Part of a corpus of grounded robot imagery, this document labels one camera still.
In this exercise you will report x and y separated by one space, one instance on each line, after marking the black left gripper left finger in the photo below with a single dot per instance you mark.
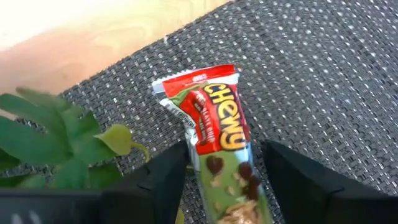
155 193

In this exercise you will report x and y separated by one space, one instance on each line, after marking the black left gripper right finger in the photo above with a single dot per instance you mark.
311 199

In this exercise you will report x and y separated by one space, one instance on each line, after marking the red Chewy granola bar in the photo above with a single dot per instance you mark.
224 124

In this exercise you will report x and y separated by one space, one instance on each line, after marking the green leafy plant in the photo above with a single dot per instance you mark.
62 140

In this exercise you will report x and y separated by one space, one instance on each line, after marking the grey woven placemat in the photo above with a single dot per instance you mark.
311 77

